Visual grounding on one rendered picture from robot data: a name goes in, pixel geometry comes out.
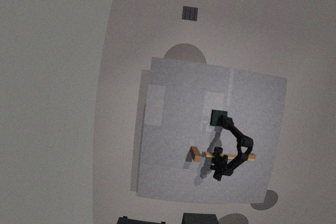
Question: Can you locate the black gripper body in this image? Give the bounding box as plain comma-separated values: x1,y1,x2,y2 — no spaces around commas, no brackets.
210,147,223,170

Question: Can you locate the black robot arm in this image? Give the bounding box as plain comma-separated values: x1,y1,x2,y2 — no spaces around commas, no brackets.
213,115,254,181

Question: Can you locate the long tan wooden rail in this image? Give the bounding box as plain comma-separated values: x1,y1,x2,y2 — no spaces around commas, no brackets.
204,152,254,161

